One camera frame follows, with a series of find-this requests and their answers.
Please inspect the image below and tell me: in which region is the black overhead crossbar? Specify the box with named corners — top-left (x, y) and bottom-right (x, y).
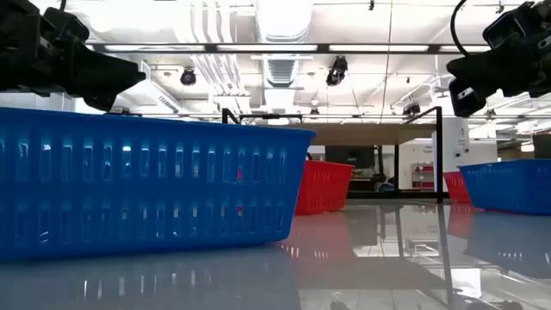
top-left (84, 41), bottom-right (494, 55)

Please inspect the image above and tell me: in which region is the red white storage rack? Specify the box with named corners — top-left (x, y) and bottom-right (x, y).
top-left (411, 162), bottom-right (436, 190)

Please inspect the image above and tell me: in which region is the wooden shelf board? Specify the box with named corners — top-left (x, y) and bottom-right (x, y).
top-left (296, 123), bottom-right (436, 146)

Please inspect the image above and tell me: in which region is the silver ceiling air duct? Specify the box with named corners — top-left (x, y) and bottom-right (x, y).
top-left (253, 0), bottom-right (315, 90)

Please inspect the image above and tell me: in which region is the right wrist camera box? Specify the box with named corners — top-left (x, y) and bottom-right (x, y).
top-left (481, 8), bottom-right (529, 49)

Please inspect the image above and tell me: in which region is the black background monitor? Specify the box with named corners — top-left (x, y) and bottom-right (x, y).
top-left (325, 145), bottom-right (376, 171)

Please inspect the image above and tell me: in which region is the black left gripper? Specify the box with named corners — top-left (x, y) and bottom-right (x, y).
top-left (0, 0), bottom-right (147, 112)

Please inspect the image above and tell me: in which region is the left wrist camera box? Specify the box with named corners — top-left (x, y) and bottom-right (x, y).
top-left (42, 6), bottom-right (90, 43)

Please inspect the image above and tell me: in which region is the dark background cabinet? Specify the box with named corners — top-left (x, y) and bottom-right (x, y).
top-left (532, 133), bottom-right (551, 159)

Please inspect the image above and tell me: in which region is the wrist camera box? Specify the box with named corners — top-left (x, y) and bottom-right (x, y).
top-left (42, 6), bottom-right (90, 43)
top-left (481, 8), bottom-right (529, 49)

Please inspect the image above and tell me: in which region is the red plastic basket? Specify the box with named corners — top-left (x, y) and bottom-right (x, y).
top-left (443, 170), bottom-right (473, 204)
top-left (294, 159), bottom-right (355, 216)

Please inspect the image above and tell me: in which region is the blue plastic basket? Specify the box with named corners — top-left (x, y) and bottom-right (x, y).
top-left (458, 158), bottom-right (551, 216)
top-left (0, 107), bottom-right (318, 263)

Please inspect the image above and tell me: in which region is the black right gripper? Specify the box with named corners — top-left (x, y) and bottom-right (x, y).
top-left (447, 0), bottom-right (551, 117)

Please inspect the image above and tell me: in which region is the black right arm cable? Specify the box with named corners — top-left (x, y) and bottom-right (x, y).
top-left (450, 0), bottom-right (471, 58)

